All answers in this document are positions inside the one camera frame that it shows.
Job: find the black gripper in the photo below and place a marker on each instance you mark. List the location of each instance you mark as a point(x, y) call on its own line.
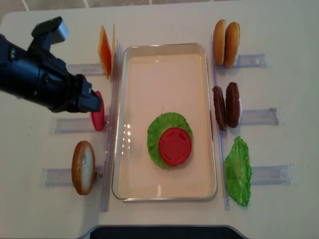
point(75, 95)

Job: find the red tomato slice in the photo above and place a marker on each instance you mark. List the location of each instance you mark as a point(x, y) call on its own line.
point(98, 118)
point(175, 146)

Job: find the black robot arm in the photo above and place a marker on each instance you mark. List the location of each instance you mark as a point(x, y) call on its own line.
point(37, 76)

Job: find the red tomato slice in rack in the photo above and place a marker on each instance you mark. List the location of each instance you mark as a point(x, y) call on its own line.
point(98, 118)

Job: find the yellow cheese slice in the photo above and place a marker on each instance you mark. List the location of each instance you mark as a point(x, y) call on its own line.
point(113, 53)

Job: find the orange cheese slice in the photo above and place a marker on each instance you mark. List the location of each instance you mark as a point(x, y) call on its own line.
point(104, 52)

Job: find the green lettuce leaf on tray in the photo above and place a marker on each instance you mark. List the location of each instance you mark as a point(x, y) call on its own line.
point(158, 127)

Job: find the brown meat patty near tray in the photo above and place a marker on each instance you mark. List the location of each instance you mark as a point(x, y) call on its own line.
point(219, 105)

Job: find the brown meat patty outer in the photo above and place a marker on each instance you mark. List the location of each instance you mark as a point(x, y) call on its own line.
point(233, 105)

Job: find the green lettuce leaf in rack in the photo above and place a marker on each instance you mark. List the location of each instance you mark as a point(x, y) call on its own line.
point(238, 172)

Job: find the bun top left rack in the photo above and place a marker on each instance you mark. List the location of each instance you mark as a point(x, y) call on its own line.
point(83, 168)

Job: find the white rectangular tray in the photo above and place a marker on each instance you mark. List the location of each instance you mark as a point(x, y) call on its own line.
point(156, 80)

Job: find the clear acrylic rack left side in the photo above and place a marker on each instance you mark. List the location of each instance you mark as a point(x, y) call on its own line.
point(62, 177)

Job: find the clear acrylic rack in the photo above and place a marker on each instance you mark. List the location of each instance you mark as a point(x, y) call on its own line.
point(261, 175)
point(62, 177)

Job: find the bun slice outer right rack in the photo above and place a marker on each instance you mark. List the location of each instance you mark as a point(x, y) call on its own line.
point(219, 41)

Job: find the bun slice rack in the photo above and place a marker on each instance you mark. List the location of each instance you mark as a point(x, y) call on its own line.
point(232, 41)
point(219, 41)

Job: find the bun slice inner right rack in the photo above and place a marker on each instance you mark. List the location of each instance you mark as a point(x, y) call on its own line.
point(232, 41)

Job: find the clear acrylic rack right side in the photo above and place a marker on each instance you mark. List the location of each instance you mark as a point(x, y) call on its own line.
point(261, 175)

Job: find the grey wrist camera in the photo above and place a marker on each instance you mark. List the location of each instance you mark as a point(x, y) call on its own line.
point(53, 31)

